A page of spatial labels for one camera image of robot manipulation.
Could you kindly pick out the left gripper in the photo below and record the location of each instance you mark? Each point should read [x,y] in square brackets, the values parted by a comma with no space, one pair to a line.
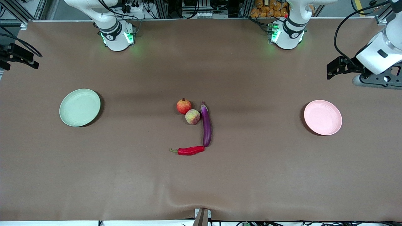
[349,65]

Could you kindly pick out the long purple eggplant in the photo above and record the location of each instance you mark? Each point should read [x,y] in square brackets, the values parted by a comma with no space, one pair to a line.
[206,125]

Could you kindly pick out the yellow-pink peach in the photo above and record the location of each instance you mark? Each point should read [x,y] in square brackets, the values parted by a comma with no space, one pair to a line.
[192,117]

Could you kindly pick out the red pomegranate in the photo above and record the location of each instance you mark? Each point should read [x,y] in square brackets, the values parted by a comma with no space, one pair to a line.
[183,106]

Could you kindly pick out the red chili pepper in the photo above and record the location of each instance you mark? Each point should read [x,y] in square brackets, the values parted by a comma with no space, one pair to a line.
[188,151]

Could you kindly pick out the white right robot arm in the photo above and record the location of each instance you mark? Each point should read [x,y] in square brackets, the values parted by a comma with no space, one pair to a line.
[114,40]

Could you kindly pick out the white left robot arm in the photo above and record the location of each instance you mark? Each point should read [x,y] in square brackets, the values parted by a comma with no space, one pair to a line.
[289,37]

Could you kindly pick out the pink round plate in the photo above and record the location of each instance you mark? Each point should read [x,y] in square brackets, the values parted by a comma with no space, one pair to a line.
[323,117]

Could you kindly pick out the light green round plate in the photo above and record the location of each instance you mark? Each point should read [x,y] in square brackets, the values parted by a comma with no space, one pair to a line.
[80,108]

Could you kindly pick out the orange snack bag pile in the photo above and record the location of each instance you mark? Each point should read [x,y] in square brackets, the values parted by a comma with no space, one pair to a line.
[270,9]

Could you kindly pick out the white power strip with plugs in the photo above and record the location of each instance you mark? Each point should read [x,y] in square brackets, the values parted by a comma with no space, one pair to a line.
[138,8]

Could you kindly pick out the small white power strip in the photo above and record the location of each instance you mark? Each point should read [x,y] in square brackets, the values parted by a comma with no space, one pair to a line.
[205,14]

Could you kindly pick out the brown table cloth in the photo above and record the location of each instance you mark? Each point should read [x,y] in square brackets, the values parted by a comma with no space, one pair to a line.
[201,182]

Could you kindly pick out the metal table edge bracket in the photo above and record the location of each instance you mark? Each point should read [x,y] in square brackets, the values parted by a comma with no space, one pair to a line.
[202,218]

